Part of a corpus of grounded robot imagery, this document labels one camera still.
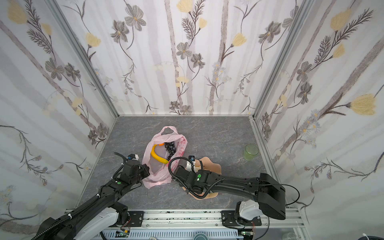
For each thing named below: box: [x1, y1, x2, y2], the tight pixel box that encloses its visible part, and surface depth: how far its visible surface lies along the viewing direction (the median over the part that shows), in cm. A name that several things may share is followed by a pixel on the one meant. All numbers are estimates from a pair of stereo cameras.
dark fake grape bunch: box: [164, 141, 177, 161], surface depth 100 cm
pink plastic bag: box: [139, 126, 188, 189], surface depth 92 cm
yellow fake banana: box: [150, 144, 169, 164], surface depth 96 cm
